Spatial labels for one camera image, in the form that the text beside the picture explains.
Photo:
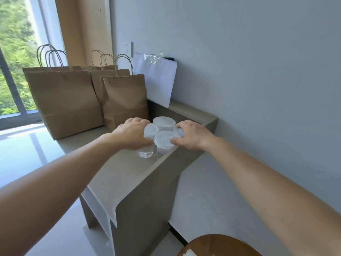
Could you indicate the person's left hand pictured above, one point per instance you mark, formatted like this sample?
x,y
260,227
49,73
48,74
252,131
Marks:
x,y
130,135

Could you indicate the person's right hand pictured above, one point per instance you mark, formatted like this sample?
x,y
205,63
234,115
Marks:
x,y
195,135

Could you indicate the person's left thumb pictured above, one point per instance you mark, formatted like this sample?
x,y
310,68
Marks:
x,y
147,143

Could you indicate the person's right thumb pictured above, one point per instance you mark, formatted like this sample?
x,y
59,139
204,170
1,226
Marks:
x,y
176,142

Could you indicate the clear plastic cup with lid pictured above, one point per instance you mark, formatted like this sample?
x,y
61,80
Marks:
x,y
163,138
164,122
179,132
150,131

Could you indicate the person's left forearm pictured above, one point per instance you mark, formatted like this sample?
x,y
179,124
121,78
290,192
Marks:
x,y
53,189

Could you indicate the person's right forearm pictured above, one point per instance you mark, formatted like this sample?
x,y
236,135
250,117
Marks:
x,y
271,194

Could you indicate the beige wooden cabinet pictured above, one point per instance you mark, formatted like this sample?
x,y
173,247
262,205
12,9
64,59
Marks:
x,y
138,183

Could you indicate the small brown paper bag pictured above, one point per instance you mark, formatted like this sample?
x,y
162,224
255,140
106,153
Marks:
x,y
125,101

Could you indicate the white paper sheet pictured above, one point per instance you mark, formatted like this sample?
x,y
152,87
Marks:
x,y
157,79

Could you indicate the black flat device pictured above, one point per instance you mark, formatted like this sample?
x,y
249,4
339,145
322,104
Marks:
x,y
170,58

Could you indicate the crumpled clear plastic wrap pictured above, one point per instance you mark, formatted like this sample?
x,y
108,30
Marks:
x,y
153,58

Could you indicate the large brown paper bag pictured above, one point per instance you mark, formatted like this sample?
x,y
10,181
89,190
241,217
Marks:
x,y
65,101

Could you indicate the white paper scrap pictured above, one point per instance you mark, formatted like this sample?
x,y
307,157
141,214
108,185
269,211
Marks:
x,y
189,253

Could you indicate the round brown wooden stool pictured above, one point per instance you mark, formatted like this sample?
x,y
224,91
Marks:
x,y
221,246

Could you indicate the white wall switch plate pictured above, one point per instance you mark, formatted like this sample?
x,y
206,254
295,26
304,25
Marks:
x,y
129,49

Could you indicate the grey window frame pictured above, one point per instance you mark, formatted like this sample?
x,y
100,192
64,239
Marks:
x,y
13,103

